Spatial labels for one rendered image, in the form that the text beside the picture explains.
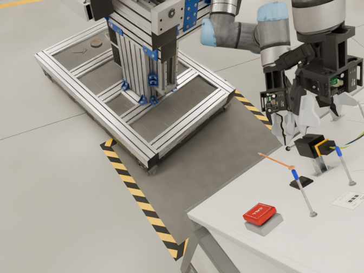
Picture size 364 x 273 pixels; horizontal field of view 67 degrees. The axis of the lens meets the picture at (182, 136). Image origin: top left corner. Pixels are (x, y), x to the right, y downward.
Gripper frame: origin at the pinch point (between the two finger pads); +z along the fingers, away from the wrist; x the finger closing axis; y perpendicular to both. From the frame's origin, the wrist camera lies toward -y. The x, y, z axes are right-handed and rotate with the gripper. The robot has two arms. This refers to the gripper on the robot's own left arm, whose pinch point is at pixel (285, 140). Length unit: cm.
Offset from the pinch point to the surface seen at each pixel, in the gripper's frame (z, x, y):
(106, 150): 8, -132, -47
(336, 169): 6.2, 12.5, 7.1
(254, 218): 11.1, 0.1, 27.8
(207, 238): 27.3, -22.8, 9.7
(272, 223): 12.5, 3.0, 26.2
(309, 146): -0.1, 7.9, 11.8
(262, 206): 10.0, 0.5, 24.0
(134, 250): 62, -94, -25
